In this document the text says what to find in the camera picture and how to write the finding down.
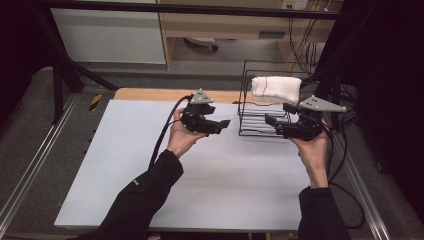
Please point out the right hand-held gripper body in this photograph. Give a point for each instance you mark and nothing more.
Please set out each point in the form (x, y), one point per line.
(308, 123)

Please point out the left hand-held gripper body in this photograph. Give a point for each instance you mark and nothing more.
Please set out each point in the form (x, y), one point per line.
(196, 116)

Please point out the white towel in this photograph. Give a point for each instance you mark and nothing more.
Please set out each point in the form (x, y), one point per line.
(276, 89)

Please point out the person's left hand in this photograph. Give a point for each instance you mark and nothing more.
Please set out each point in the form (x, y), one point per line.
(181, 140)

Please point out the person's right hand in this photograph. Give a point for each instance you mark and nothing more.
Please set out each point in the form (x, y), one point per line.
(313, 156)

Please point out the wooden table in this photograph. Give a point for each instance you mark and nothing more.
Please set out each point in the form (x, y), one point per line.
(150, 94)

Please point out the white table cover sheet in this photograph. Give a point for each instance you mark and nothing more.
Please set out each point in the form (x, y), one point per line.
(233, 183)

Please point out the office chair base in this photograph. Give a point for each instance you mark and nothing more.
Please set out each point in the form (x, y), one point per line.
(201, 41)

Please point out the light wooden desk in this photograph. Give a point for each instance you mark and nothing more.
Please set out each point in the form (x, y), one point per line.
(230, 25)

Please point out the black curtain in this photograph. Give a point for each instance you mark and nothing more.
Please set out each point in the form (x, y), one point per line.
(393, 83)

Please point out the white cabinet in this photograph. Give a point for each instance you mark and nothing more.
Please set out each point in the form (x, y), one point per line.
(106, 36)

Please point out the aluminium floor rail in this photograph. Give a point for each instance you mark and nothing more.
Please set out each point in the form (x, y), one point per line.
(36, 160)
(363, 190)

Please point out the white wall socket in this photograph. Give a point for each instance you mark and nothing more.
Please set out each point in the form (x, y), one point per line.
(295, 4)

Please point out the black metal frame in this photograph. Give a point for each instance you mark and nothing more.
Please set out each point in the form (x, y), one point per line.
(60, 86)

